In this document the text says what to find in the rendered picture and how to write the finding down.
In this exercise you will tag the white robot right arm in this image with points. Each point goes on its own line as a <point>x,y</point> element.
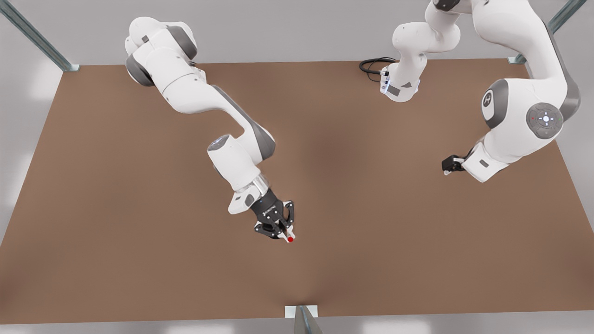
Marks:
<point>185,88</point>

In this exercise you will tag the red-tipped pen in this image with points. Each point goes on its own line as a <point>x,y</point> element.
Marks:
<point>290,239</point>

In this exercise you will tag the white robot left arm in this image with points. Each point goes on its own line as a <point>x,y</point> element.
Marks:
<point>519,106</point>

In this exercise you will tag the silver frame post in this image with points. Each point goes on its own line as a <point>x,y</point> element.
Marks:
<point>37,36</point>
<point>304,321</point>
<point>552,25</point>

